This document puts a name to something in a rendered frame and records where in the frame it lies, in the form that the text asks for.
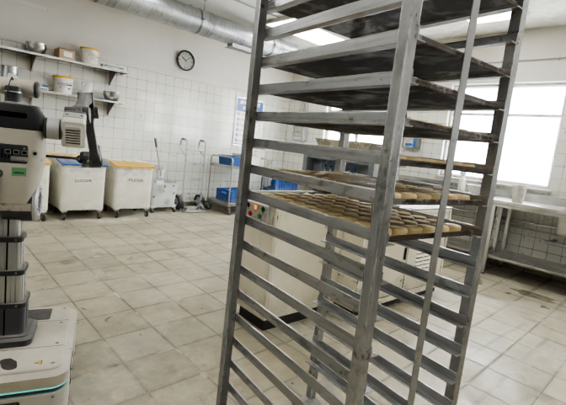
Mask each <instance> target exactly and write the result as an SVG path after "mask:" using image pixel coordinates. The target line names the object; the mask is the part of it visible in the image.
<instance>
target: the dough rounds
mask: <svg viewBox="0 0 566 405"><path fill-rule="evenodd" d="M261 194H262V195H267V196H270V197H273V198H276V199H278V200H284V201H286V202H289V203H292V204H295V205H299V206H302V207H306V208H308V209H311V210H316V211H319V212H322V213H324V214H327V215H331V216H335V217H338V218H341V219H344V220H346V221H352V222H354V223H357V224H360V225H362V226H368V227H371V216H372V210H373V205H372V204H370V203H366V202H359V201H358V200H351V199H348V198H346V197H340V196H337V195H330V194H326V195H321V194H315V195H311V194H301V195H300V194H293V193H289V194H283V193H275V194H271V193H261ZM436 221H437V220H436V219H427V218H426V217H425V216H417V215H411V213H408V212H404V211H397V210H394V209H392V213H391V218H390V224H389V230H388V233H389V236H393V235H405V234H418V233H430V232H435V226H436ZM442 231H443V232H454V231H461V226H459V225H457V224H452V223H444V225H443V230H442Z"/></svg>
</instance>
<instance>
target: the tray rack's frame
mask: <svg viewBox="0 0 566 405"><path fill-rule="evenodd" d="M480 1H481V0H473V4H472V9H471V14H470V19H469V25H468V30H467V40H466V45H465V51H464V56H463V61H462V70H461V76H460V82H459V87H458V92H457V101H456V107H455V112H454V117H453V123H452V128H451V138H450V143H449V148H448V153H447V159H446V169H445V174H444V179H443V185H442V190H441V200H440V205H439V210H438V216H437V221H436V226H435V235H434V241H433V247H432V252H431V257H430V267H429V272H428V278H427V283H426V288H425V294H424V303H423V308H422V313H421V319H420V325H419V334H418V339H417V344H416V350H415V355H414V365H413V370H412V375H411V381H410V386H409V391H408V401H407V405H414V399H415V393H416V388H417V383H418V378H419V368H420V362H421V357H422V352H423V347H424V341H425V332H426V327H427V322H428V316H429V311H430V302H431V297H432V291H433V286H434V281H435V272H436V266H437V261H438V256H439V251H440V245H441V235H442V230H443V225H444V220H445V214H446V205H447V200H448V195H449V189H450V184H451V175H452V169H453V164H454V159H455V154H456V149H457V139H458V134H459V128H460V123H461V117H462V108H463V103H464V98H465V92H466V87H467V78H468V73H469V67H470V62H471V57H472V52H473V42H474V37H475V32H476V27H477V22H478V11H479V6H480ZM529 1H530V0H524V5H523V9H522V10H517V11H513V12H511V15H510V24H509V29H508V34H511V33H517V32H518V33H519V34H518V38H517V43H516V44H515V45H506V46H505V53H504V58H503V63H502V67H512V71H511V76H510V78H500V79H499V86H498V92H497V97H496V100H506V105H505V111H494V115H493V120H492V125H491V130H490V132H495V133H500V138H499V144H496V143H489V144H488V149H487V154H486V159H485V164H491V165H495V166H494V175H493V176H492V175H484V174H483V178H482V183H481V188H480V193H479V195H484V196H489V202H488V207H481V206H478V207H477V212H476V216H475V222H474V226H480V227H483V236H482V237H480V238H475V237H472V241H471V246H470V250H469V255H471V256H473V257H477V258H478V264H477V268H474V269H470V268H468V267H467V269H466V274H465V280H464V285H468V286H471V287H472V288H473V293H472V297H470V298H467V299H466V298H463V297H462V298H461V303H460V308H459V313H461V314H462V315H464V316H467V326H466V327H464V328H459V327H458V326H457V327H456V331H455V337H454V341H455V342H457V343H459V344H461V345H462V354H461V355H459V356H457V357H455V356H453V355H451V361H450V365H449V369H450V370H453V371H455V372H456V373H457V383H455V384H453V385H449V384H448V383H446V389H445V395H444V396H445V397H447V398H449V399H450V400H452V401H453V402H452V405H457V399H458V394H459V390H460V385H461V380H462V372H463V366H464V361H465V357H466V352H467V343H468V339H469V334H470V329H471V324H472V319H473V310H474V306H475V301H476V296H477V291H478V282H479V277H480V273H481V268H482V263H483V255H484V249H485V244H486V240H487V235H488V230H489V222H490V217H491V211H492V207H493V202H494V193H495V189H496V184H497V179H498V174H499V165H500V160H501V156H502V151H503V146H504V141H505V132H506V127H507V123H508V118H509V113H510V105H511V100H512V94H513V90H514V85H515V76H516V72H517V67H518V61H519V57H520V52H521V43H522V39H523V34H524V29H525V24H526V16H527V10H528V6H529ZM422 3H423V0H403V3H402V9H401V15H400V21H399V27H398V38H397V44H396V50H395V57H394V63H393V69H392V80H391V86H390V92H389V98H388V104H387V115H386V121H385V127H384V133H383V139H382V150H381V156H380V162H379V169H378V175H377V181H376V192H375V198H374V204H373V210H372V216H371V227H370V233H369V239H368V245H367V251H366V262H365V268H364V274H363V280H362V287H361V293H360V304H359V310H358V316H357V322H356V328H355V339H354V345H353V351H352V357H351V363H350V374H349V380H348V386H347V392H346V399H345V405H363V400H364V394H365V388H366V378H367V371H368V365H369V360H370V354H371V343H372V338H373V332H374V326H375V321H376V309H377V303H378V298H379V292H380V286H381V280H382V270H383V264H384V258H385V252H386V246H387V236H388V230H389V224H390V218H391V213H392V202H393V196H394V190H395V184H396V178H397V172H398V162H399V156H400V151H401V145H402V139H403V128H404V122H405V116H406V110H407V105H408V94H409V88H410V83H411V77H412V71H413V65H414V54H415V48H416V43H417V37H418V31H419V21H420V15H421V8H422Z"/></svg>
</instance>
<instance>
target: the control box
mask: <svg viewBox="0 0 566 405"><path fill-rule="evenodd" d="M248 202H249V204H250V206H249V207H248V206H247V214H246V216H250V215H249V214H248V212H249V211H251V212H252V215H251V216H250V217H252V218H254V219H256V220H258V221H262V222H264V223H266V224H268V225H269V224H270V212H271V207H269V206H268V205H264V204H261V203H259V202H256V201H253V200H248ZM254 205H257V209H256V210H255V209H254ZM262 207H264V212H263V211H262V210H261V209H262ZM258 214H260V215H261V217H260V219H258V217H257V215H258Z"/></svg>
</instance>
